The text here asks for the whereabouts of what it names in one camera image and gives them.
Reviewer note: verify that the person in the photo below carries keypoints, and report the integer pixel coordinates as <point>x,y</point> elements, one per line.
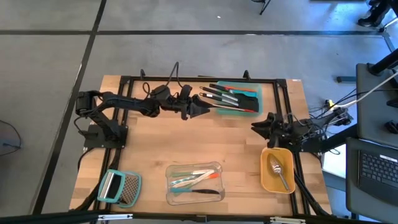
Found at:
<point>374,14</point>

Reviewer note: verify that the yellow plastic container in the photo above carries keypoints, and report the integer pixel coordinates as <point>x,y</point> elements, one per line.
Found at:
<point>267,183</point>

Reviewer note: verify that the dark cart foot bar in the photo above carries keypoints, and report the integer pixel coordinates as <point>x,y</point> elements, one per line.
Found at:
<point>346,79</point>

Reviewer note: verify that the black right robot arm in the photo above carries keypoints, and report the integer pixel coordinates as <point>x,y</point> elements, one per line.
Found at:
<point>323,124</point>

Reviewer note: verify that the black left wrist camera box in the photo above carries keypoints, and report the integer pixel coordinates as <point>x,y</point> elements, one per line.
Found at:
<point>161,92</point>

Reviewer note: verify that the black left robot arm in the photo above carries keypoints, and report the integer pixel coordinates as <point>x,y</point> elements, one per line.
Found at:
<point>124,102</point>

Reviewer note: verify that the clear plastic container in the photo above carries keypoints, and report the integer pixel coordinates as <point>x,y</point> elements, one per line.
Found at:
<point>199,200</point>

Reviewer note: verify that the yellow plug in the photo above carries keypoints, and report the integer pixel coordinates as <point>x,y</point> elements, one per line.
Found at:
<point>330,103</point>

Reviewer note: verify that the grey side table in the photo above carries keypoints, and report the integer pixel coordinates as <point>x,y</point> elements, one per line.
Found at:
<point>353,186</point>
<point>373,109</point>

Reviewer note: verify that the teal box grater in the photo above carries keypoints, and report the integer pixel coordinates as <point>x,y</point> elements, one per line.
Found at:
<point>130,188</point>

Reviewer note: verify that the teal plastic container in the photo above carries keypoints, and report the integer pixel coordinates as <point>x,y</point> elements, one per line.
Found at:
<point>230,113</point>

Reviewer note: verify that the silver metal bracket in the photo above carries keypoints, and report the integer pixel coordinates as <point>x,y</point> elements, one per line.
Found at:
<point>115,216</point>
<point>287,220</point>

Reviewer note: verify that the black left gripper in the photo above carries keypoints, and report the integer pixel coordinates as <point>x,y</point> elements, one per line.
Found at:
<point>183,105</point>

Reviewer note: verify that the black table frame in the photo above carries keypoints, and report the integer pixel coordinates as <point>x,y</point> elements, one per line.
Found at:
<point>264,80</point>

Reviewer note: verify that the steel scoop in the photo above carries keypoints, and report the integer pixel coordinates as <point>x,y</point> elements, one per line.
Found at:
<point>275,165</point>

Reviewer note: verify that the slotted all-black spatula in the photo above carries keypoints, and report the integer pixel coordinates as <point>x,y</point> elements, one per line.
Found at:
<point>253,105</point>

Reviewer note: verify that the white metal stool frame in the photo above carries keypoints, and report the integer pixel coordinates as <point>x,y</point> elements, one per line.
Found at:
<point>387,34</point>

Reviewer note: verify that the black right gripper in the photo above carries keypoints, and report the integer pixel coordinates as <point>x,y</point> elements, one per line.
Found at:
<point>284,130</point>

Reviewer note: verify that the black laptop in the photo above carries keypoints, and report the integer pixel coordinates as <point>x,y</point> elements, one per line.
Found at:
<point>376,171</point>

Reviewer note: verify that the black stand leg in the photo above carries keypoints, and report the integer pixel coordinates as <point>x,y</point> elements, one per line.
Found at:
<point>264,6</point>

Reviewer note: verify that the black rig crossbar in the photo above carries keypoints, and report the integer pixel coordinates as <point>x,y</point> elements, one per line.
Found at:
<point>46,217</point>

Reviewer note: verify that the small black device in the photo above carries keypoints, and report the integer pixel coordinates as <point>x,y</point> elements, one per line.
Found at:
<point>392,127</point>

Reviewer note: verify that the orange silicone spatula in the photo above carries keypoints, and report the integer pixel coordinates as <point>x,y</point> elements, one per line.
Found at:
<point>242,89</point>

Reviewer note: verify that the black rig strut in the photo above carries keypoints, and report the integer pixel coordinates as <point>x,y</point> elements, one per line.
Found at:
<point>339,138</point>
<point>384,65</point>

